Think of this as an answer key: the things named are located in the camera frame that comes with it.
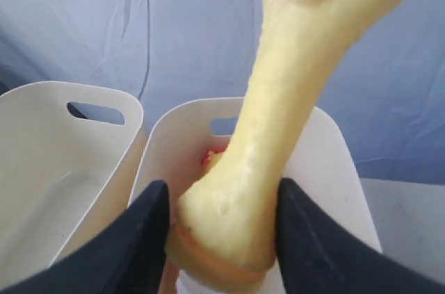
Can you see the headless yellow rubber chicken body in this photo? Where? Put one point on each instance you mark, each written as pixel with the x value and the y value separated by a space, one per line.
pixel 210 158

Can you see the yellow chicken head with tube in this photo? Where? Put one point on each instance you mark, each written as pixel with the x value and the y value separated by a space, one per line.
pixel 224 230

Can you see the cream bin marked X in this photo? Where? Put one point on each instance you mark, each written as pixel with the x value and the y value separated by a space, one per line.
pixel 320 164

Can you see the cream bin marked O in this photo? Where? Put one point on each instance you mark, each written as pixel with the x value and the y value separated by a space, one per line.
pixel 69 156

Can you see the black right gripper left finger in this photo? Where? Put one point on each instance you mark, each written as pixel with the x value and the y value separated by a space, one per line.
pixel 127 257

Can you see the white backdrop curtain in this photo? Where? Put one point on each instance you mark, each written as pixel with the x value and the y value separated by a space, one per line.
pixel 387 95

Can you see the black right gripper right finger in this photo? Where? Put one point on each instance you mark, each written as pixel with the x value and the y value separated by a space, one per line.
pixel 317 256

